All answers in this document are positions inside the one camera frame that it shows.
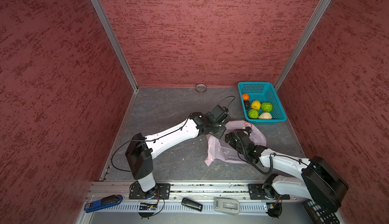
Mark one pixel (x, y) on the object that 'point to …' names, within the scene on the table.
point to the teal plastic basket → (261, 103)
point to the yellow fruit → (256, 104)
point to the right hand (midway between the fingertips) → (228, 142)
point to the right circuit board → (274, 210)
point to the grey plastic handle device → (229, 206)
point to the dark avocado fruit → (247, 104)
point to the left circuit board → (145, 206)
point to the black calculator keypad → (319, 215)
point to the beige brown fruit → (265, 115)
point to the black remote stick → (192, 204)
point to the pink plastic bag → (220, 150)
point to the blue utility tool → (106, 201)
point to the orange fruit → (245, 97)
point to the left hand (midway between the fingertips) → (218, 132)
